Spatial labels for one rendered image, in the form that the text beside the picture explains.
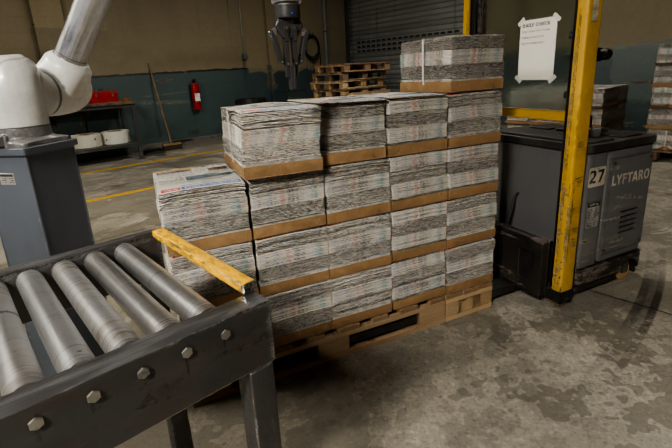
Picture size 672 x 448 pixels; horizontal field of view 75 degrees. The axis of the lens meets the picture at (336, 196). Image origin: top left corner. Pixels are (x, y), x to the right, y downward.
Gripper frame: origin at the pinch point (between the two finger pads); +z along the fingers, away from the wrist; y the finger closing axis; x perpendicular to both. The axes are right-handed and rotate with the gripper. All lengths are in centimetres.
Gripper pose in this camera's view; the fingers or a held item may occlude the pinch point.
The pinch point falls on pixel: (292, 77)
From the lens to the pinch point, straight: 137.8
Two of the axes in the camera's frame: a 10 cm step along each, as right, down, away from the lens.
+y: -9.1, 1.6, -3.9
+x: 4.2, 2.3, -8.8
